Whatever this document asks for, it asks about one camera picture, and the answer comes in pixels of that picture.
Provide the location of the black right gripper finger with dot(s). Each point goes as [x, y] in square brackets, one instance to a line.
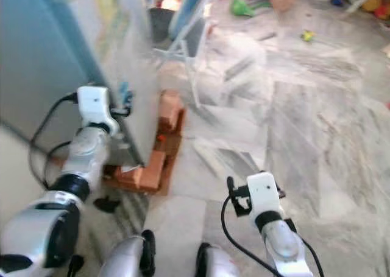
[231, 193]

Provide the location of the blue-grey fridge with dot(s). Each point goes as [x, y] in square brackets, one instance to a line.
[36, 45]

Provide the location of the single orange brick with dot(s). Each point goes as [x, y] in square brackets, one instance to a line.
[169, 109]

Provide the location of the silver robot right leg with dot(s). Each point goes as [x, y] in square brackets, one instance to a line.
[222, 265]

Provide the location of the silver robot leg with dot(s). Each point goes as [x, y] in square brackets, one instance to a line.
[222, 265]
[125, 259]

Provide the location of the orange brick corner stack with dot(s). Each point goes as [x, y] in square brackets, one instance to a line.
[149, 173]

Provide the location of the small black floor item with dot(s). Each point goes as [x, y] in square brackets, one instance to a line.
[107, 204]

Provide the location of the silver robot left leg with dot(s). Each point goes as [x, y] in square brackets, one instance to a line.
[125, 259]

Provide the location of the green plastic toy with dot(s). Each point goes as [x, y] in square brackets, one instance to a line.
[241, 8]

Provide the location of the small yellow toy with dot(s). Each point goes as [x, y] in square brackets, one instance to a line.
[308, 36]

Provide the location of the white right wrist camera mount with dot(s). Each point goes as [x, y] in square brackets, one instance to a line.
[263, 195]

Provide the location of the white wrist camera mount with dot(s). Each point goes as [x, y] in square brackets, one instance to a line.
[263, 195]
[94, 103]

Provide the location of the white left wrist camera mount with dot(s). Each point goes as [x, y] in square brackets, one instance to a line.
[94, 103]

